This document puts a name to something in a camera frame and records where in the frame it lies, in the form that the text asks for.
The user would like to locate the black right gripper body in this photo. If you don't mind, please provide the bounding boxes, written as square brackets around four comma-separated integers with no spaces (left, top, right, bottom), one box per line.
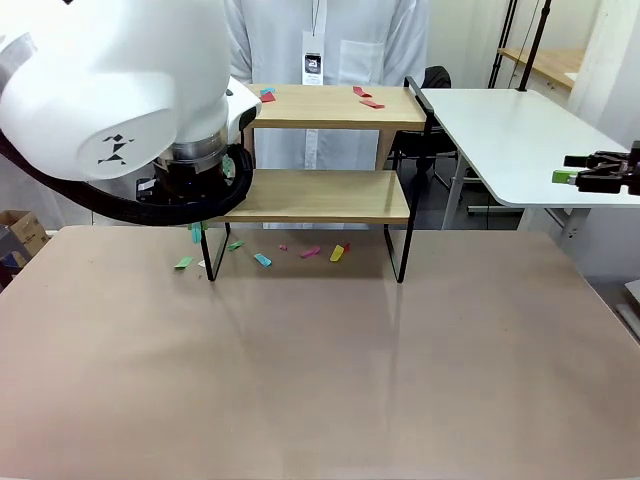
[622,141,640,196]

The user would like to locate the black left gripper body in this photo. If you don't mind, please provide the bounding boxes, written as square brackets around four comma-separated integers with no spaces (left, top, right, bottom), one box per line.
[134,156,227,207]

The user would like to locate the teal microfiber duster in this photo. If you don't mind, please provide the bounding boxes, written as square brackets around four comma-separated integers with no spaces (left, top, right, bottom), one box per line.
[187,151,237,246]

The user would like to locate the two-tier wooden metal shelf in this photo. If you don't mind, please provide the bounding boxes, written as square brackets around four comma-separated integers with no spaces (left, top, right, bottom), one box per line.
[198,75,436,284]

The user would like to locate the large white table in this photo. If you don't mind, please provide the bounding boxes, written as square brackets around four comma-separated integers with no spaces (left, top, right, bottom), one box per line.
[418,87,640,242]

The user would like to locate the wooden background table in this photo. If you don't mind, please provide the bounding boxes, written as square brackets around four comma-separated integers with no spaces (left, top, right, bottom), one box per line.
[496,47,586,94]

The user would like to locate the black pole stand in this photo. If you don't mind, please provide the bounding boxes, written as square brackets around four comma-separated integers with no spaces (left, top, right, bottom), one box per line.
[516,0,553,93]

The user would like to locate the brown cardboard box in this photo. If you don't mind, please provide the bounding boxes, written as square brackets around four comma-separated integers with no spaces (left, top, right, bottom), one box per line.
[0,209,52,275]

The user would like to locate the white name badge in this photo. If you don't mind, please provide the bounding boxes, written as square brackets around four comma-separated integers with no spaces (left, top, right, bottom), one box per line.
[300,29,325,87]

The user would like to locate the black office chair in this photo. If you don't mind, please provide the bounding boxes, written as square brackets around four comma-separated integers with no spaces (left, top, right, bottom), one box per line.
[388,65,460,187]

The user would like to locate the person in white shirt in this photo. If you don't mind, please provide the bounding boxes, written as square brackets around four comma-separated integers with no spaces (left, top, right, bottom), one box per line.
[222,0,431,172]

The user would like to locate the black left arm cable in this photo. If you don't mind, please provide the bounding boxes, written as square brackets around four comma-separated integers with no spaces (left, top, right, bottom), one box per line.
[0,133,256,227]

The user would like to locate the black metal frame stand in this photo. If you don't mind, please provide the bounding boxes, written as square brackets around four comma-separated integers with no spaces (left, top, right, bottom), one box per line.
[488,0,520,89]

